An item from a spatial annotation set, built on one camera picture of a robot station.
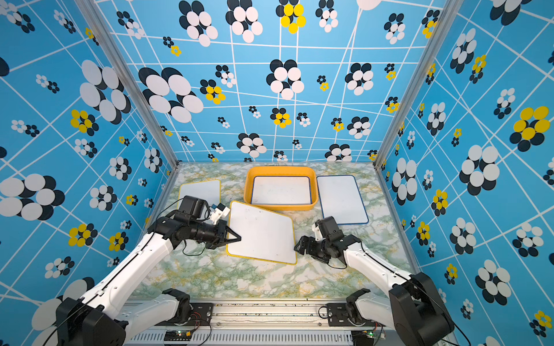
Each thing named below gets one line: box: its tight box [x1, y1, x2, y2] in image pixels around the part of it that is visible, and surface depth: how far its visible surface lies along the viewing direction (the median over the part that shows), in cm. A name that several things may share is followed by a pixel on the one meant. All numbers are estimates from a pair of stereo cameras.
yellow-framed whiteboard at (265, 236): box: [227, 200, 298, 265], surface depth 83 cm
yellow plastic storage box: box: [243, 166, 319, 212], surface depth 114 cm
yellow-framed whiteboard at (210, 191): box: [178, 179, 222, 210], surface depth 114 cm
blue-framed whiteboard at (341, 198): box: [316, 174, 370, 225], surface depth 108 cm
